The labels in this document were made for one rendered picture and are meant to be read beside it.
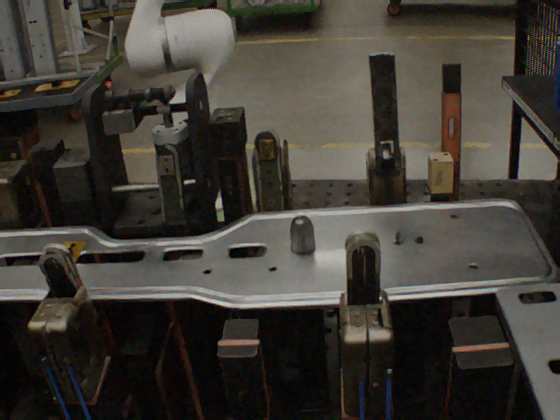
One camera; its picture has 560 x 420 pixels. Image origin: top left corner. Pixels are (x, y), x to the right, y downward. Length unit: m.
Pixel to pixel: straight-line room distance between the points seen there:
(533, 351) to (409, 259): 0.22
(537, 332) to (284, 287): 0.31
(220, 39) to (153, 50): 0.14
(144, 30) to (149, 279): 0.61
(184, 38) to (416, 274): 0.71
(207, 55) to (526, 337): 0.86
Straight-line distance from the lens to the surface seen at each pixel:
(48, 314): 0.74
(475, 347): 0.71
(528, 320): 0.73
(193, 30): 1.28
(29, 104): 1.15
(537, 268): 0.82
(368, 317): 0.65
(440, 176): 0.94
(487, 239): 0.87
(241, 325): 0.74
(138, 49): 1.29
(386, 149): 0.95
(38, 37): 5.29
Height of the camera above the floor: 1.44
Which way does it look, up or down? 28 degrees down
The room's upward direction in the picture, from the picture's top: 6 degrees counter-clockwise
